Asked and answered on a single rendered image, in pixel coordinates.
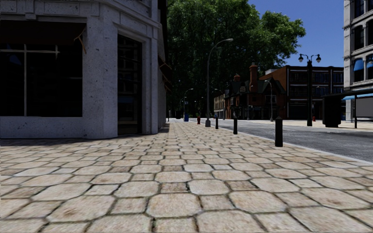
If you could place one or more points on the black twin-globe street lamp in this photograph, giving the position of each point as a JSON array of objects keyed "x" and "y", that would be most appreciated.
[{"x": 309, "y": 87}]

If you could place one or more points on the black bus shelter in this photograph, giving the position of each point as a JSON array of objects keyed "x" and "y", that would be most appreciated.
[{"x": 332, "y": 110}]

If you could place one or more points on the trees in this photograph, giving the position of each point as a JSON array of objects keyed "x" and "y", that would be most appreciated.
[{"x": 209, "y": 26}]

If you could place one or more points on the tan brick building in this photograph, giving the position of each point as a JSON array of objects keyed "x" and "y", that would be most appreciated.
[{"x": 218, "y": 105}]

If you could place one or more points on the blue letter box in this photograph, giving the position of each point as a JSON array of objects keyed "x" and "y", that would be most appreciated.
[{"x": 186, "y": 117}]

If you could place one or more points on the red brick building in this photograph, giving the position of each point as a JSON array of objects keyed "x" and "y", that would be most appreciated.
[{"x": 297, "y": 87}]

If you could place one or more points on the grey street lamp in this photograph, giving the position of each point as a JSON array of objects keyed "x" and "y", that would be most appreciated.
[
  {"x": 207, "y": 87},
  {"x": 184, "y": 102}
]

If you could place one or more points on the short dark post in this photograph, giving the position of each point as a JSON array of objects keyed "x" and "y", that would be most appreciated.
[
  {"x": 216, "y": 123},
  {"x": 235, "y": 125},
  {"x": 279, "y": 132}
]

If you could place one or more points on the red brick house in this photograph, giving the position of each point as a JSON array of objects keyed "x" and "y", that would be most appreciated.
[{"x": 253, "y": 96}]

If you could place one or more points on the pale stone building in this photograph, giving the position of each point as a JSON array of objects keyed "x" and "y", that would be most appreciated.
[
  {"x": 358, "y": 43},
  {"x": 102, "y": 72}
]

